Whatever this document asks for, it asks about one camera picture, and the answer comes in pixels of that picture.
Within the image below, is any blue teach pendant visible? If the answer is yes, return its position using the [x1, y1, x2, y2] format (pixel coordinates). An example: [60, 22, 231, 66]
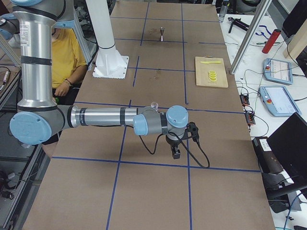
[259, 86, 302, 117]
[263, 58, 293, 85]

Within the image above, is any black camera cable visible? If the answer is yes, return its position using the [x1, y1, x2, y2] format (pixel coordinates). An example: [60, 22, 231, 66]
[139, 132, 211, 168]

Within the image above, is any aluminium frame post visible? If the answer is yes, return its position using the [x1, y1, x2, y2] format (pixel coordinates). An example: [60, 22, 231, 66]
[230, 0, 272, 75]

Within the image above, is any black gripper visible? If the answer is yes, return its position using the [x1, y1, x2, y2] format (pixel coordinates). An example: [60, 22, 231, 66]
[166, 133, 181, 160]

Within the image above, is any far blue teach pendant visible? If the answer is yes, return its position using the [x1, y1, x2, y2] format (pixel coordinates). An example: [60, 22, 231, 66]
[263, 58, 293, 85]

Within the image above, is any black box with label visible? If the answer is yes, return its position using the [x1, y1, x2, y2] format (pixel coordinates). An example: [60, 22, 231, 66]
[252, 137, 283, 174]

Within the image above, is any black hand tool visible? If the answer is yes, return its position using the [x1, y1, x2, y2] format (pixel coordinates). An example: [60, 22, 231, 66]
[228, 17, 249, 33]

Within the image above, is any black monitor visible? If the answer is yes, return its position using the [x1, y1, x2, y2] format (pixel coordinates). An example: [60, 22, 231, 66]
[266, 112, 307, 199]

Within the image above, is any near blue teach pendant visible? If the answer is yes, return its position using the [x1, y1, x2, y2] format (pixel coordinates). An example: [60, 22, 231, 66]
[259, 86, 302, 117]

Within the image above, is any wooden cutting board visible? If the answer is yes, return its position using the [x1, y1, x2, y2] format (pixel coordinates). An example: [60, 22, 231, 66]
[195, 57, 228, 88]

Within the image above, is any steel double jigger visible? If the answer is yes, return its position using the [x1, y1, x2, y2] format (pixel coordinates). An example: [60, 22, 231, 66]
[160, 27, 165, 42]

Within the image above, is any yellow plastic knife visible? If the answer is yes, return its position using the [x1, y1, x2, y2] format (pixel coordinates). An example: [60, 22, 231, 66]
[200, 61, 222, 64]

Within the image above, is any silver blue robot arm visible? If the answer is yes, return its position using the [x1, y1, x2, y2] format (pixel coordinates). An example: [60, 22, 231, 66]
[9, 0, 189, 159]

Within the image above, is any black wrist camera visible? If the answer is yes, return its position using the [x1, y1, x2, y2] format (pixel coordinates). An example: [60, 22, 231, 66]
[182, 122, 200, 143]

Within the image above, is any clear water bottle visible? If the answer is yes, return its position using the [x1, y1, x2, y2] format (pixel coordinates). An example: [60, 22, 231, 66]
[218, 0, 229, 23]

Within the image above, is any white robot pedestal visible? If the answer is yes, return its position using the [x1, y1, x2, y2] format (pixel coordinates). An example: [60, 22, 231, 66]
[86, 0, 129, 79]

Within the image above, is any red bottle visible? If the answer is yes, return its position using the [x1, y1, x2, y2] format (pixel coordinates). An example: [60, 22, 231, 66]
[262, 29, 281, 54]

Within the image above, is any clear shot glass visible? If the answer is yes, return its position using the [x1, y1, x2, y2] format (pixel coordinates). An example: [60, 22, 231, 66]
[151, 102, 159, 111]

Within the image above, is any person in yellow shirt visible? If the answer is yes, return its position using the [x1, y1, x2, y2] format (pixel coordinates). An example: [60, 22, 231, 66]
[42, 26, 87, 159]

